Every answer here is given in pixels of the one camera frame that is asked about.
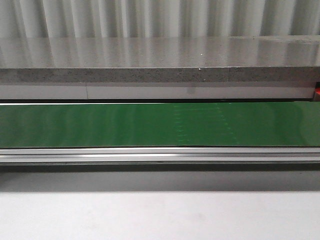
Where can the green conveyor belt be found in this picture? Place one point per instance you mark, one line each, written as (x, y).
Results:
(244, 124)

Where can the grey stone countertop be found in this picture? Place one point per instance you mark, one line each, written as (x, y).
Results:
(257, 68)

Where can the red object at right edge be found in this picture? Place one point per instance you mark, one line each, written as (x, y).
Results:
(317, 92)

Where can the white pleated curtain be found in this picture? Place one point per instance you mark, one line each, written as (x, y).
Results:
(157, 18)

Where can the aluminium conveyor front rail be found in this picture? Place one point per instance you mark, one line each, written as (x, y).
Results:
(159, 159)

